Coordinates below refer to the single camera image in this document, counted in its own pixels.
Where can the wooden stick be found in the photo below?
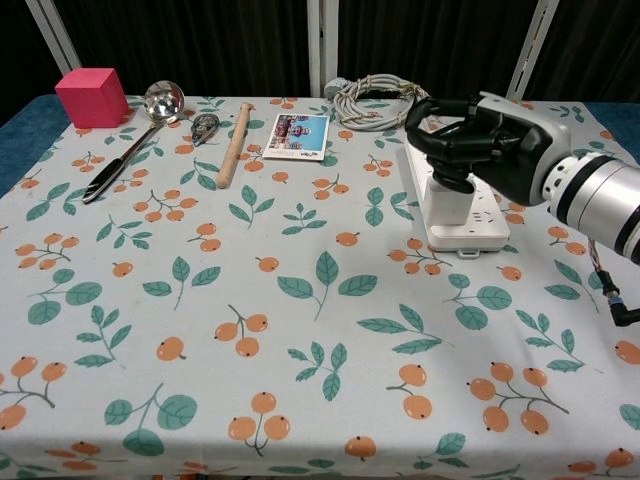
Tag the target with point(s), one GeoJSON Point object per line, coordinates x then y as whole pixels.
{"type": "Point", "coordinates": [235, 145]}

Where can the photo postcard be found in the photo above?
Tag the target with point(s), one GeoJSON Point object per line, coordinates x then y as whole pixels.
{"type": "Point", "coordinates": [297, 136]}

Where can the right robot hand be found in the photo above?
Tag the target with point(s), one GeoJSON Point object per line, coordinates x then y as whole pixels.
{"type": "Point", "coordinates": [510, 150]}

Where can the white plug adapter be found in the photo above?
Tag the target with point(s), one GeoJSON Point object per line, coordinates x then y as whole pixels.
{"type": "Point", "coordinates": [447, 207]}

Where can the floral print tablecloth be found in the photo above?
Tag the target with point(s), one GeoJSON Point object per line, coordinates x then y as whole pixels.
{"type": "Point", "coordinates": [300, 325]}

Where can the black pleated curtain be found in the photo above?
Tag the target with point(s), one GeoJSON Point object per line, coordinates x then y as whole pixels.
{"type": "Point", "coordinates": [200, 45]}
{"type": "Point", "coordinates": [600, 50]}
{"type": "Point", "coordinates": [20, 50]}
{"type": "Point", "coordinates": [425, 40]}

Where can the pink cube box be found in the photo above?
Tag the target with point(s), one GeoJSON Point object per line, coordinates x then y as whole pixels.
{"type": "Point", "coordinates": [92, 102]}

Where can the white metal frame post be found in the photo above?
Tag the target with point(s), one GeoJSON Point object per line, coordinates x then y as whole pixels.
{"type": "Point", "coordinates": [55, 35]}
{"type": "Point", "coordinates": [320, 45]}
{"type": "Point", "coordinates": [532, 50]}

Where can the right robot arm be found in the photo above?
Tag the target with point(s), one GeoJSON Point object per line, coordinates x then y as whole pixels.
{"type": "Point", "coordinates": [600, 200]}

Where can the white power strip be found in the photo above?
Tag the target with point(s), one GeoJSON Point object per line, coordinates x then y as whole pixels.
{"type": "Point", "coordinates": [480, 230]}

